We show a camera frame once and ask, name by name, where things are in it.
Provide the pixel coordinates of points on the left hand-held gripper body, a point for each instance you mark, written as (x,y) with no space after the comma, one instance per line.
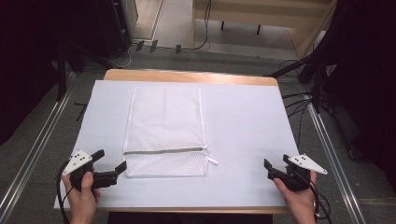
(77,161)

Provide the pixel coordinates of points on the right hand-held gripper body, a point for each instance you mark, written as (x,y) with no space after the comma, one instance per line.
(297,179)

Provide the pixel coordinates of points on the person's right hand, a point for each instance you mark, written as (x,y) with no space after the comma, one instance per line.
(300,203)

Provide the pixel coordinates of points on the person's left hand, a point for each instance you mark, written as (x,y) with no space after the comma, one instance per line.
(81,202)

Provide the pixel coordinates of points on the white table sheet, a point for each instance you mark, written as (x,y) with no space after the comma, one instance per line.
(243,130)

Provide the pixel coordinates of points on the white mesh laundry bag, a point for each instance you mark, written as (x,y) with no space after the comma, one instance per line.
(165,124)

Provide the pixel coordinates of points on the person's dark clothing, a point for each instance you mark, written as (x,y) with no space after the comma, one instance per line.
(190,218)

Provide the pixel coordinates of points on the dark curtain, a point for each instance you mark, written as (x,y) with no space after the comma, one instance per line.
(367,77)
(25,62)

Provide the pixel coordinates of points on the wooden table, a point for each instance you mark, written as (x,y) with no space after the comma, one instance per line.
(186,76)

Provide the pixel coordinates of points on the black cabinet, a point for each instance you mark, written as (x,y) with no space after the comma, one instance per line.
(112,25)

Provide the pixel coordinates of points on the light wooden bench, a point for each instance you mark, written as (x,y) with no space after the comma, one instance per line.
(264,12)

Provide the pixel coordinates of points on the aluminium floor rail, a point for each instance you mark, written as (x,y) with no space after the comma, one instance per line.
(333,161)
(37,146)

